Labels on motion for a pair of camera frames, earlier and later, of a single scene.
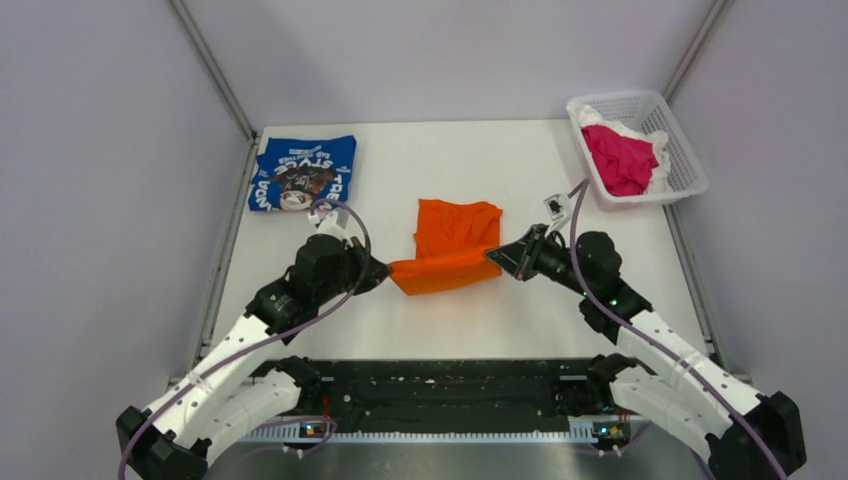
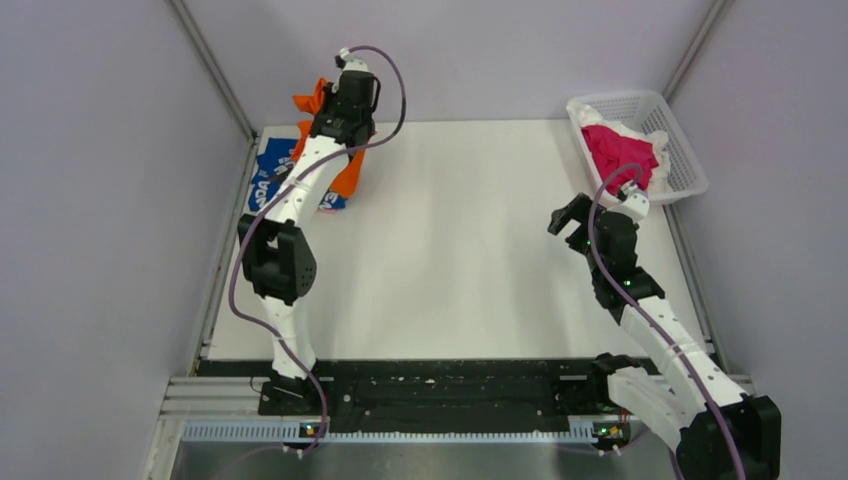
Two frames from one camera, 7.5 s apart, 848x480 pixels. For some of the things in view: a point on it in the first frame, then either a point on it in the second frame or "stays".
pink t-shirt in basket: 624,164 stays
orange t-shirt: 451,240 → 347,181
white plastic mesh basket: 650,112 stays
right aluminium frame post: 721,9 stays
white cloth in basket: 586,116 stays
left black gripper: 377,273 → 328,96
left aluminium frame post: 213,70 stays
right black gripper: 520,256 → 578,209
